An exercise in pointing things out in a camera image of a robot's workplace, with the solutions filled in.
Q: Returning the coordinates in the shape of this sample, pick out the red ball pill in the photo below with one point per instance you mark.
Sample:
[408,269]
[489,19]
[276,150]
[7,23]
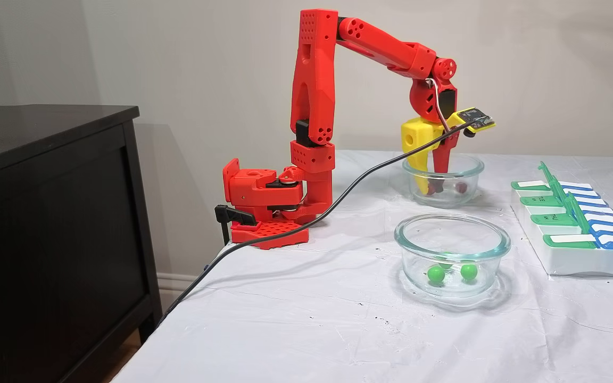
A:
[433,189]
[461,186]

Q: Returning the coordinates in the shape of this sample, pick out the weekly pill organizer box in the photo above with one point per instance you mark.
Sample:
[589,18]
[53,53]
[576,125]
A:
[578,260]

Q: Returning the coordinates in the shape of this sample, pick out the glass bowl with red balls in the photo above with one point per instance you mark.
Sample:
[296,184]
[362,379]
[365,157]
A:
[474,170]

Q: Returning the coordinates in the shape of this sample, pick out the glass bowl with green balls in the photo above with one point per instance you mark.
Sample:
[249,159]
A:
[493,250]

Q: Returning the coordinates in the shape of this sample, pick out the black table clamp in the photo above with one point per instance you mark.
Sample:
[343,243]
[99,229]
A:
[234,215]

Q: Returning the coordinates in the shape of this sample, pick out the white table cover sheet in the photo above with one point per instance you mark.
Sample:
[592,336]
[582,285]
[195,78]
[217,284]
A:
[312,330]

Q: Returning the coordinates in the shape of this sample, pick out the black wooden cabinet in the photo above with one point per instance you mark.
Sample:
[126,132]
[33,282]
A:
[46,239]

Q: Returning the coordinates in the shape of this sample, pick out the yellow camera board mount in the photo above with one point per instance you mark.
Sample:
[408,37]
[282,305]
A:
[475,119]

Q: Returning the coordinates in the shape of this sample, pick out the white wall baseboard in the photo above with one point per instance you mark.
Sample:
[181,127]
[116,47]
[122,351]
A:
[171,284]

